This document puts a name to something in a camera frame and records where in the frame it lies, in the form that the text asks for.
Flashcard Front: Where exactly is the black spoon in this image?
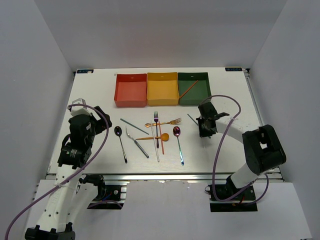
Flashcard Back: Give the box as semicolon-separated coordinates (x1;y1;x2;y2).
114;126;128;164

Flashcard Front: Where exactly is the iridescent rainbow spoon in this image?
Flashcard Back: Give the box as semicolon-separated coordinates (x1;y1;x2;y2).
173;126;185;166

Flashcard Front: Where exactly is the silver fork teal handle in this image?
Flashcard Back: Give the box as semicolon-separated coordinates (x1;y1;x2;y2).
125;127;150;159

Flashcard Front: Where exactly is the orange chopstick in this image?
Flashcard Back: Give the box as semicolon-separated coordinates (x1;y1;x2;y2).
179;80;199;99
158;123;165;155

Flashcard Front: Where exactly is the yellow plastic spoon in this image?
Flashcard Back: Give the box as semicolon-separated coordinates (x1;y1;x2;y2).
135;133;170;142

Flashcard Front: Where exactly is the white chopstick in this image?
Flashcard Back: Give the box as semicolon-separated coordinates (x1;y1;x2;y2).
150;123;160;163

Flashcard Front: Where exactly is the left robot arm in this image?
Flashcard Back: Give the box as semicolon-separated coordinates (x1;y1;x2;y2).
24;103;112;240

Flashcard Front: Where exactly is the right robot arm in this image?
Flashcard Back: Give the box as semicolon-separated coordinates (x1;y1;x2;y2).
196;101;287;202

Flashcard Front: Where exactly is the gold fork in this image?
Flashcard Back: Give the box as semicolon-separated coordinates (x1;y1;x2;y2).
144;118;182;128

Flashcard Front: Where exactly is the green container box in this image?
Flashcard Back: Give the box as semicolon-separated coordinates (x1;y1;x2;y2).
177;72;212;106

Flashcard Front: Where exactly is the red container box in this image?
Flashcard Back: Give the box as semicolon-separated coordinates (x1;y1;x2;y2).
114;73;147;108

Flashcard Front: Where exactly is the blue label sticker left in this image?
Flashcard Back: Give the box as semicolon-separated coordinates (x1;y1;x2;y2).
76;69;94;74

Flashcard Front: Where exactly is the blue label sticker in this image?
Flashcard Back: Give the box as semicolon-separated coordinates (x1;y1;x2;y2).
76;69;94;74
225;67;243;72

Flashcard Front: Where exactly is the purple fork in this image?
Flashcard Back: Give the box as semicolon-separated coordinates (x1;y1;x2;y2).
153;111;160;148

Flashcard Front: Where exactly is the blue label sticker right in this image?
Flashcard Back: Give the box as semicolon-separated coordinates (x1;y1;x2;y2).
225;67;243;72

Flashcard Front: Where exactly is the yellow container box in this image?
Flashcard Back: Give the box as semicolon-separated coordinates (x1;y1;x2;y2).
147;72;180;107

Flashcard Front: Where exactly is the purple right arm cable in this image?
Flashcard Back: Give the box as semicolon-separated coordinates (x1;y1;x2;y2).
199;94;270;203

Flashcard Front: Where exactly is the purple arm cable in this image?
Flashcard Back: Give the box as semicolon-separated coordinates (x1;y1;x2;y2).
199;94;270;203
4;104;110;240

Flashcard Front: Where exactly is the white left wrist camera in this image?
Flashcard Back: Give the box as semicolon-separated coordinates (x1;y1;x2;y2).
67;98;92;117

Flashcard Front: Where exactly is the aluminium table edge rail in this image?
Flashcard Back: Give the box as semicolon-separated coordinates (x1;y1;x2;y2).
46;172;285;182

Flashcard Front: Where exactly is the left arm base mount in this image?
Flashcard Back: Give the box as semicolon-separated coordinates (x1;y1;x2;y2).
78;174;124;210

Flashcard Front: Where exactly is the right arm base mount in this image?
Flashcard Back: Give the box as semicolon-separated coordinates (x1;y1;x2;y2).
206;183;258;213

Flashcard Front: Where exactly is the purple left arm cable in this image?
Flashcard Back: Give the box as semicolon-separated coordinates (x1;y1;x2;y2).
4;104;110;240

